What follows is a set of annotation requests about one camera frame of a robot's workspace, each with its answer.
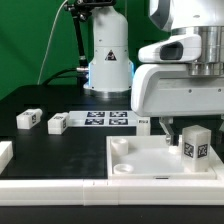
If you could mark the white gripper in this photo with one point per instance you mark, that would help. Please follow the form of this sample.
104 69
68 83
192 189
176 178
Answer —
167 90

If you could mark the white square tabletop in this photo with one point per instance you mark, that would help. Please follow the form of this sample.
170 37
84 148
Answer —
149 157

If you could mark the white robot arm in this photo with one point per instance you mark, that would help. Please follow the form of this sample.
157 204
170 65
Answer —
197 41

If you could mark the white marker tag plate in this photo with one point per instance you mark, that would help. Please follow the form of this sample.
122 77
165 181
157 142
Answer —
102 119

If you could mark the white U-shaped fence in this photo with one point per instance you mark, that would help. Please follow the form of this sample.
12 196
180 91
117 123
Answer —
111 192

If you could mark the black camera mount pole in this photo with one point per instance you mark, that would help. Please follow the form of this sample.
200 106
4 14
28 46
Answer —
80 11

